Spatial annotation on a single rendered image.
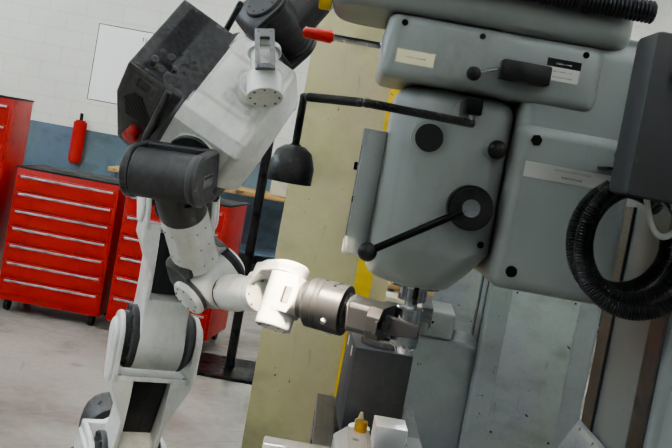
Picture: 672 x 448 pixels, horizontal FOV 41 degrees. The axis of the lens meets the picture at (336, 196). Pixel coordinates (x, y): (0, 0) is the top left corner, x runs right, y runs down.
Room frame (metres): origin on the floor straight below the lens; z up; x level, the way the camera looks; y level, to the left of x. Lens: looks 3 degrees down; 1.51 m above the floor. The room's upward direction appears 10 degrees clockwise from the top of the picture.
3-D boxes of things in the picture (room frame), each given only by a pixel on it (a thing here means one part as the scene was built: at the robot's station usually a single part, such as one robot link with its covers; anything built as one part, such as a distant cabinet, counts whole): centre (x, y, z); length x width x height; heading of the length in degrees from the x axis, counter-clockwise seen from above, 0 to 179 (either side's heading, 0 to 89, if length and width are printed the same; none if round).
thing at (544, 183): (1.50, -0.35, 1.47); 0.24 x 0.19 x 0.26; 0
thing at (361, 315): (1.53, -0.07, 1.23); 0.13 x 0.12 x 0.10; 160
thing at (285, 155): (1.43, 0.08, 1.47); 0.07 x 0.07 x 0.06
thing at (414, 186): (1.50, -0.16, 1.47); 0.21 x 0.19 x 0.32; 0
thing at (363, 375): (1.92, -0.15, 1.03); 0.22 x 0.12 x 0.20; 3
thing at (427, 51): (1.50, -0.20, 1.68); 0.34 x 0.24 x 0.10; 90
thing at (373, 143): (1.50, -0.05, 1.44); 0.04 x 0.04 x 0.21; 0
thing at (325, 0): (1.50, 0.07, 1.76); 0.06 x 0.02 x 0.06; 0
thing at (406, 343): (1.50, -0.16, 1.23); 0.05 x 0.05 x 0.06
